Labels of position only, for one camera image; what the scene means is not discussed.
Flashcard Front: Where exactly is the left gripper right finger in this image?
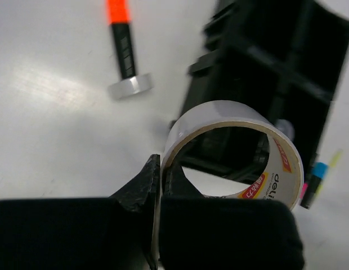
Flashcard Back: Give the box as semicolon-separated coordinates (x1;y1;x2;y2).
159;165;305;269

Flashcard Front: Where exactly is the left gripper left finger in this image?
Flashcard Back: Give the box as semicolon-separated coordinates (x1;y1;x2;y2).
0;154;160;269

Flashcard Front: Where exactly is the large tape roll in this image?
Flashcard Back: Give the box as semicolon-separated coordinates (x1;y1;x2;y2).
160;100;304;209

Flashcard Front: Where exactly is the pink cap black highlighter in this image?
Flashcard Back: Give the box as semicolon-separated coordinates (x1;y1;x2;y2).
299;182;308;199

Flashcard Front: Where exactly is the blue cap black highlighter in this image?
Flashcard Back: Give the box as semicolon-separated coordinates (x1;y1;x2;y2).
300;162;329;209

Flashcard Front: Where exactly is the small clear tape roll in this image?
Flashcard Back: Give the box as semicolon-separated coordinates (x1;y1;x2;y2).
108;73;153;100

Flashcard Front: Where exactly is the yellow felt tip pen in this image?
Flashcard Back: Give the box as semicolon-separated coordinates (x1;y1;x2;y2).
314;149;343;196

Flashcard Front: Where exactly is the orange cap black highlighter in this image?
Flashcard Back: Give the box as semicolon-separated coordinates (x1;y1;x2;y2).
106;0;137;79

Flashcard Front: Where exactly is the clear jar of pins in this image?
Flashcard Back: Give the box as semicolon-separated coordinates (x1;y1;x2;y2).
275;119;295;141

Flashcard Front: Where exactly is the black four-compartment organizer tray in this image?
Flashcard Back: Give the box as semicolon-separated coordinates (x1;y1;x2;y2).
181;1;349;174

